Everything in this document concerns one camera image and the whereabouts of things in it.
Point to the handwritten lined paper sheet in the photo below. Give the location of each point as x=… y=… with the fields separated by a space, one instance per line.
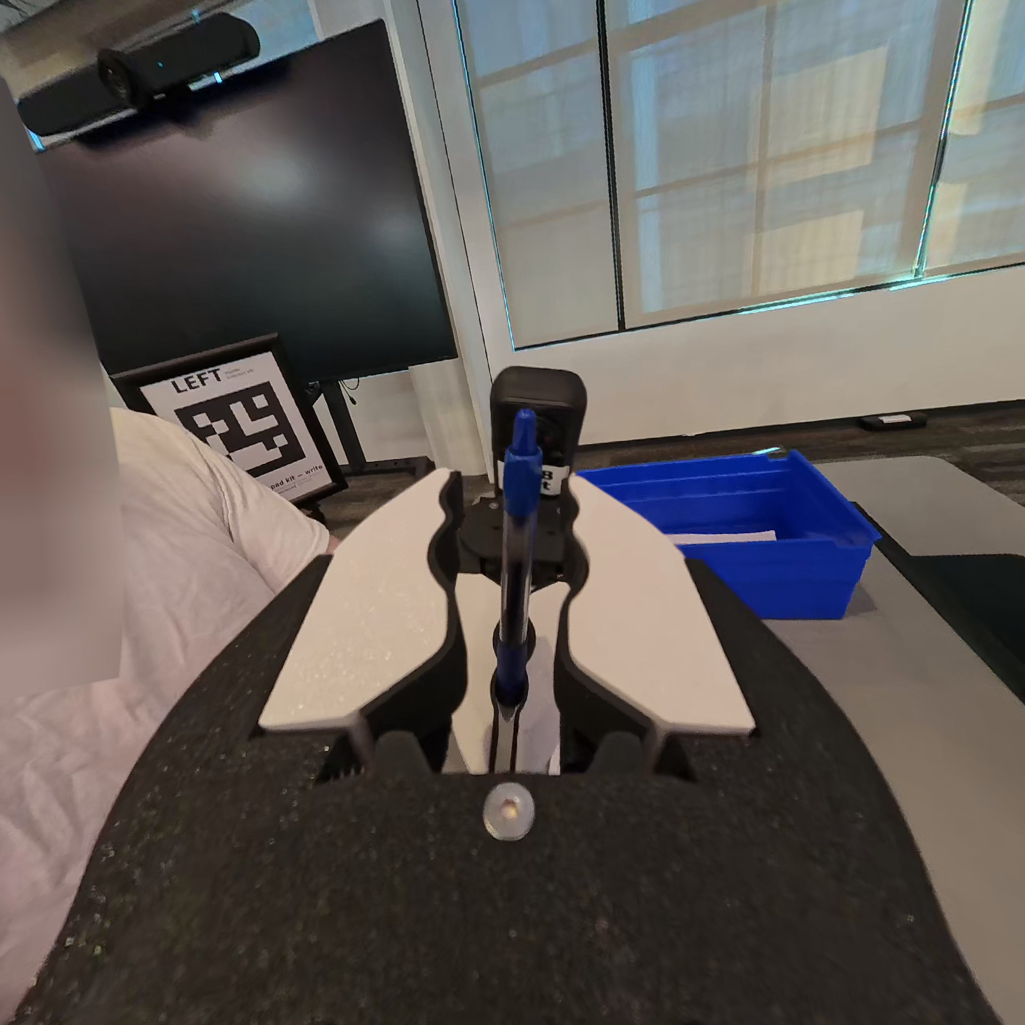
x=721 y=536

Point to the black framed marker sign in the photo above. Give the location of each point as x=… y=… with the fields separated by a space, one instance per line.
x=232 y=424

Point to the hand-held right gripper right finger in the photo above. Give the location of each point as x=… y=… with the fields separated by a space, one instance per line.
x=649 y=632

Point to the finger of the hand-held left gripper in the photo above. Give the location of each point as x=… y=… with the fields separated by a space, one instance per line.
x=472 y=681
x=540 y=721

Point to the blue retractable pen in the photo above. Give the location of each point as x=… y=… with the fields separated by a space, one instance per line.
x=516 y=496

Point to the black floor box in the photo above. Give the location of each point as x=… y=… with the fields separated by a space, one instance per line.
x=893 y=421

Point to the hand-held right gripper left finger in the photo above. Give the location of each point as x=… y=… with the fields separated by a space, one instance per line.
x=360 y=632

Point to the large black screen on stand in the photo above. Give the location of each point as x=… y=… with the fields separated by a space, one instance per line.
x=240 y=224

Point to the black video bar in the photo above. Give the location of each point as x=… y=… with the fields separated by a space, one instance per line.
x=176 y=56

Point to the window with white blind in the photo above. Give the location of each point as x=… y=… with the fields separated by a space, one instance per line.
x=721 y=160

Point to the dark table mat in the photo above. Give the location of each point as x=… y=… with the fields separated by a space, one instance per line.
x=961 y=624

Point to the blue plastic bin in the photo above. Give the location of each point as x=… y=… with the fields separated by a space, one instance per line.
x=801 y=576

